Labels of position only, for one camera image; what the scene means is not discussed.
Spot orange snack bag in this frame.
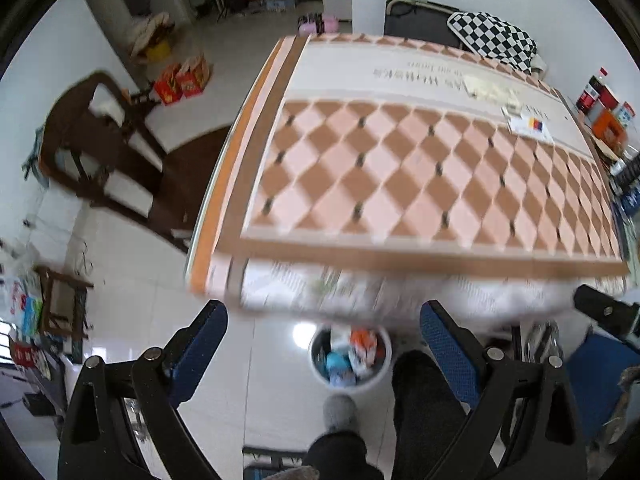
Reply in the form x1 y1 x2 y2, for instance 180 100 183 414
349 328 378 367

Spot white round trash bin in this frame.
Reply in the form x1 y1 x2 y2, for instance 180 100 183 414
308 325 393 393

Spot small wooden stool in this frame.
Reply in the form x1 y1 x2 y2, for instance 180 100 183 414
34 266 93 341

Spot grey fuzzy left slipper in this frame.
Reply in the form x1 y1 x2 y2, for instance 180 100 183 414
323 394 359 432

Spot blue cartoon pouch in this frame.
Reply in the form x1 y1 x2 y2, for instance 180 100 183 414
329 368 357 389

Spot orange box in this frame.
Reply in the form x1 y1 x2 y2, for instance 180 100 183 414
592 108 627 151

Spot teal round pouch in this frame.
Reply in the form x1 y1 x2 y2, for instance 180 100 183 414
326 352 350 374

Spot cola bottle red label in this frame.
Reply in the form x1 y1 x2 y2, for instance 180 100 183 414
576 67 608 115

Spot white card with flag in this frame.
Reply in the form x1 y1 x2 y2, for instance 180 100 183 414
502 106 554 145

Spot cream paper booklet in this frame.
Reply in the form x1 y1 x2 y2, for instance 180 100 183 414
463 75 521 107

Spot dark wooden chair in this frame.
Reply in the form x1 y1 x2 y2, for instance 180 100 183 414
38 70 231 254

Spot checkered pink tablecloth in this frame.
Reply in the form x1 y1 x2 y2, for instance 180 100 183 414
186 34 629 321

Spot black white checkered cloth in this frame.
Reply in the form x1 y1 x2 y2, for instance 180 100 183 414
447 12 537 75

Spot red gift box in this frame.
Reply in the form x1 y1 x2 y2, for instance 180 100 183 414
153 54 212 105

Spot yellow bucket with cloth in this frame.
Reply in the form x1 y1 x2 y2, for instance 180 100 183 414
126 11 175 63

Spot pink suitcase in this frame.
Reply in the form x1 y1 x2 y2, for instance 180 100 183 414
297 13 340 36

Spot dark folding bed frame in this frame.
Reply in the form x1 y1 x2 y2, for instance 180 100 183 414
384 0 468 51

